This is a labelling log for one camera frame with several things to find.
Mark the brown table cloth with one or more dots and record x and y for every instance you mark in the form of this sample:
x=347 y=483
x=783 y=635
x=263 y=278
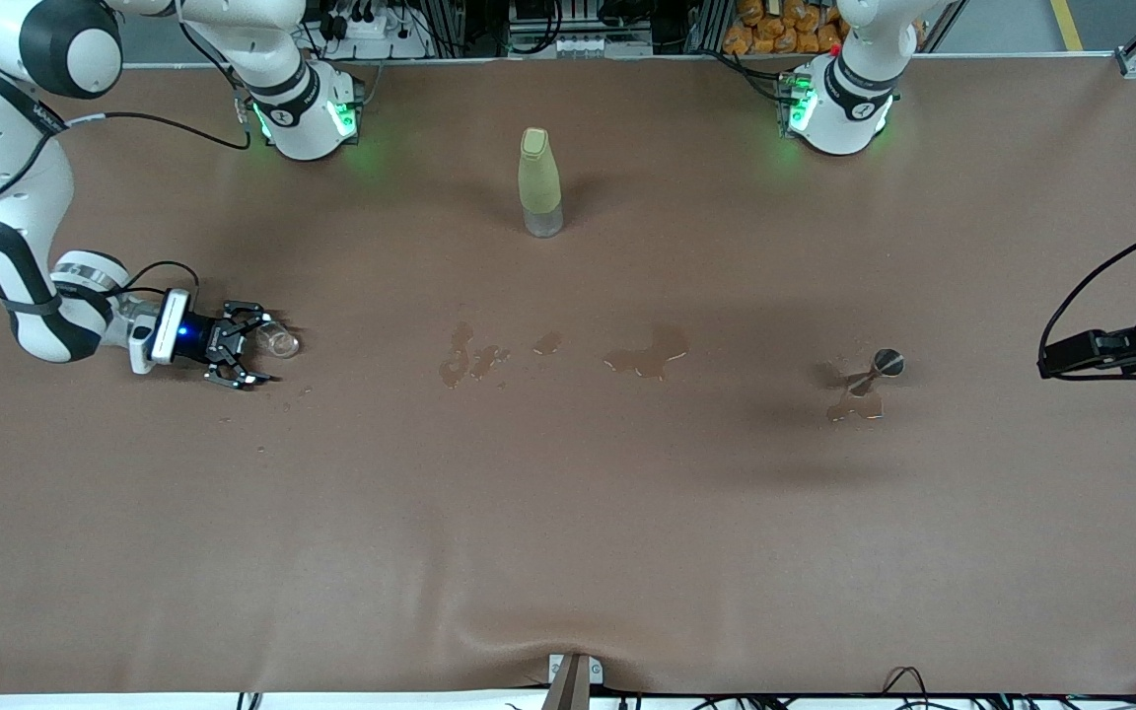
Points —
x=568 y=513

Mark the metal jigger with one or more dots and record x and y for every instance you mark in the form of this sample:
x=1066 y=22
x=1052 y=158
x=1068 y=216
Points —
x=886 y=365

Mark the yellow-green shaker bottle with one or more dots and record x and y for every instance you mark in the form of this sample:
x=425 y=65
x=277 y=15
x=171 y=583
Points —
x=539 y=177

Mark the white power strip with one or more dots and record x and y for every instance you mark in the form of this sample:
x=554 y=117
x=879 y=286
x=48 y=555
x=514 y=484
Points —
x=361 y=27

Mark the clear glass measuring cup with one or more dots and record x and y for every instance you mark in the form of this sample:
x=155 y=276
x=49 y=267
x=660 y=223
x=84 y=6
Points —
x=282 y=341

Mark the brown liquid puddle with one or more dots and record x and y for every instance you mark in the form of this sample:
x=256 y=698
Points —
x=548 y=342
x=460 y=360
x=856 y=406
x=652 y=357

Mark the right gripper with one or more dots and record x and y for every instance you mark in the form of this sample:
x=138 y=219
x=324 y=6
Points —
x=205 y=338

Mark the orange snack bags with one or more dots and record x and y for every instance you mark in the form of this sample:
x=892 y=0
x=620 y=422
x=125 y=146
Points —
x=785 y=28

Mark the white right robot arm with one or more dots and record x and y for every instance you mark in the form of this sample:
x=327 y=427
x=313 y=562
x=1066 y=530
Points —
x=6 y=177

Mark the white terminal block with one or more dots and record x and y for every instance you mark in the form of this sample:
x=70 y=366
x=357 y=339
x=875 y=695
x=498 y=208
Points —
x=578 y=44

